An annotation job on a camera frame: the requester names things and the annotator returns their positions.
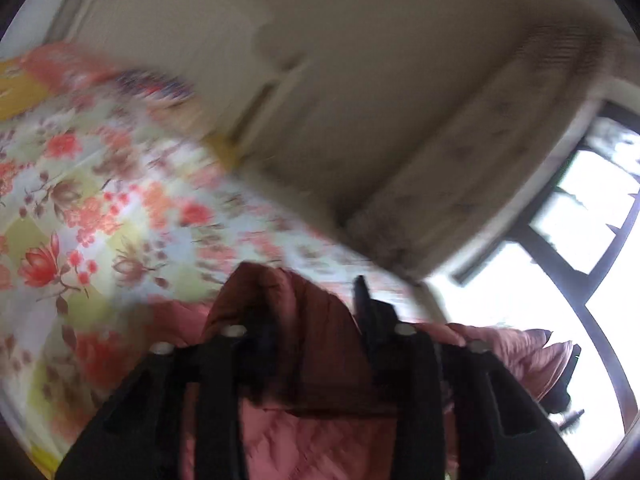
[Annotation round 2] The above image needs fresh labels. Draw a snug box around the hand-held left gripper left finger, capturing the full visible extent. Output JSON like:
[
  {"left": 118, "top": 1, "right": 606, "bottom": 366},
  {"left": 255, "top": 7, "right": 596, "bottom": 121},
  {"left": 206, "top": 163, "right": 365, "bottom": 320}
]
[{"left": 55, "top": 326, "right": 249, "bottom": 480}]

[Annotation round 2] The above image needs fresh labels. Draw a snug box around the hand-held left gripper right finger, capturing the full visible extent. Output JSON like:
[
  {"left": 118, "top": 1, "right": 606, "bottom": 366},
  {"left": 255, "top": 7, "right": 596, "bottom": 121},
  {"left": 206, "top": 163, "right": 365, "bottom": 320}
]
[{"left": 352, "top": 276, "right": 586, "bottom": 480}]

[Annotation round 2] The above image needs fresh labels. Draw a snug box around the pink quilted jacket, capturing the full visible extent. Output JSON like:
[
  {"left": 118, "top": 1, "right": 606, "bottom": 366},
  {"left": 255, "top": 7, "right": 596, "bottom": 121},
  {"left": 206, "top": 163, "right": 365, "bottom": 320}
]
[{"left": 145, "top": 262, "right": 576, "bottom": 480}]

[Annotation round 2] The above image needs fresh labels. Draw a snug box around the dark framed window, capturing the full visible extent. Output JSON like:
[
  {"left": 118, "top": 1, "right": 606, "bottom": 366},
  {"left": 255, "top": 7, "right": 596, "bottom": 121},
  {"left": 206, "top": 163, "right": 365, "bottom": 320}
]
[{"left": 430, "top": 100, "right": 640, "bottom": 480}]

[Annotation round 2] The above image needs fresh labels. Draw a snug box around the floral bedsheet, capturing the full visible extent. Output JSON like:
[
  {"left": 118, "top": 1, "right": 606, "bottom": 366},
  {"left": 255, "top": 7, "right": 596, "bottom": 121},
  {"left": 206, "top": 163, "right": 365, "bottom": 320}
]
[{"left": 0, "top": 42, "right": 441, "bottom": 480}]

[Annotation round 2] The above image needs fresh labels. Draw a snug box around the printed beige curtain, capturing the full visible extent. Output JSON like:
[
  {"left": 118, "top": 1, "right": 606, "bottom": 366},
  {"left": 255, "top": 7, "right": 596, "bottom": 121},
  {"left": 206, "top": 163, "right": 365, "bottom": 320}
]
[{"left": 345, "top": 15, "right": 631, "bottom": 286}]

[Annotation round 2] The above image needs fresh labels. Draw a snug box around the yellow pillow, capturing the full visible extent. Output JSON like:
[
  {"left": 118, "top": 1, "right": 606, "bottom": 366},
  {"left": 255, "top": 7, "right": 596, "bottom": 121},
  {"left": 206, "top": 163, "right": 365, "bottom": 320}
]
[{"left": 210, "top": 132, "right": 246, "bottom": 171}]

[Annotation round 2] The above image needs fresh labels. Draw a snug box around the purple patterned pillow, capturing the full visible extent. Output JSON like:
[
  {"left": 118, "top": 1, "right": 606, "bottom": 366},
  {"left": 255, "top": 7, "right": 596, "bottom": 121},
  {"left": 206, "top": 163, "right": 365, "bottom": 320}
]
[{"left": 115, "top": 67, "right": 201, "bottom": 111}]

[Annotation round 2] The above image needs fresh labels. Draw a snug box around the white wooden headboard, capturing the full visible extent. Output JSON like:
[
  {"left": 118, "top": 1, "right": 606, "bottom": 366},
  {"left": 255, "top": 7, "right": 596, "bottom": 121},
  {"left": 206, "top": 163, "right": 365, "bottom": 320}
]
[{"left": 65, "top": 0, "right": 321, "bottom": 171}]

